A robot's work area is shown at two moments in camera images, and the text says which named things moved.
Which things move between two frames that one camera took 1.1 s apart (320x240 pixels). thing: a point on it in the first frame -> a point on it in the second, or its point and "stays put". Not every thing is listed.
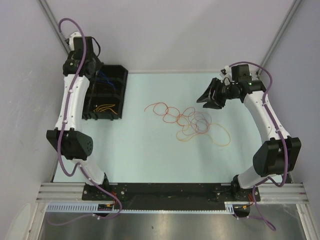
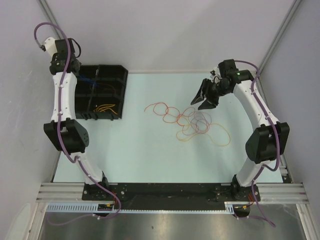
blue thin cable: (106, 80) -> (90, 80)
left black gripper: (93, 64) -> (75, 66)
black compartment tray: (104, 97) stays put
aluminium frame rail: (270, 192) stays put
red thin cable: (172, 115) stays put
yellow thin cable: (102, 107) stays put
